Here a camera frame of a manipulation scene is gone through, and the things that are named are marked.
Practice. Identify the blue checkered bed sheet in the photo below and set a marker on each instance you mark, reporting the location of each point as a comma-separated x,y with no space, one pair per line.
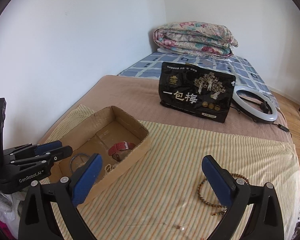
246,75

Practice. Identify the folded floral quilt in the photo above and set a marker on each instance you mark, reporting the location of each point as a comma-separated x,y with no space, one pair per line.
196,38

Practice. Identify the blue bangle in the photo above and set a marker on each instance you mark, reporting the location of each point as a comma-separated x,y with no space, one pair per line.
78,161

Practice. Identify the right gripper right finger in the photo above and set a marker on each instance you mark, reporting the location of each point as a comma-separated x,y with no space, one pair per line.
265,220

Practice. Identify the red strap watch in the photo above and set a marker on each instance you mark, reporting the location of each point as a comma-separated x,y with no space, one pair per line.
120,150

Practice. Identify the black snack bag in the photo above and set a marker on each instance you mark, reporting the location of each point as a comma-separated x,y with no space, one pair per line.
197,91

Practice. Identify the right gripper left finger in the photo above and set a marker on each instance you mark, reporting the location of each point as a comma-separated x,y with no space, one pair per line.
37,218

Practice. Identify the brown cardboard box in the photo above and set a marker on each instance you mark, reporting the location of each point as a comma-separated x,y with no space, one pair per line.
92,132

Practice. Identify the brown blanket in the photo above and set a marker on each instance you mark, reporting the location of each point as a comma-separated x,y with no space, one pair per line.
140,98

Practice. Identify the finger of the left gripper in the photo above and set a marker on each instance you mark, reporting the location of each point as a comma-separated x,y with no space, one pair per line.
48,147
61,153

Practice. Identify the white ring light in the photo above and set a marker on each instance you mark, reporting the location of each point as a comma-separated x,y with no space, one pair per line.
254,104

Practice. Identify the striped yellow towel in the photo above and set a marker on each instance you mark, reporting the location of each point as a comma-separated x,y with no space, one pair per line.
160,190

